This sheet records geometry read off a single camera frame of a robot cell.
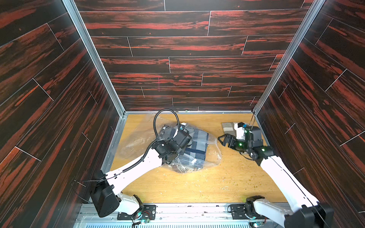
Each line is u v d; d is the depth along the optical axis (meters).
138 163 0.46
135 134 1.09
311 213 0.37
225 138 0.69
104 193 0.39
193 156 0.82
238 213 0.73
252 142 0.58
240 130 0.70
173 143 0.57
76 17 0.69
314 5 0.66
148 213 0.73
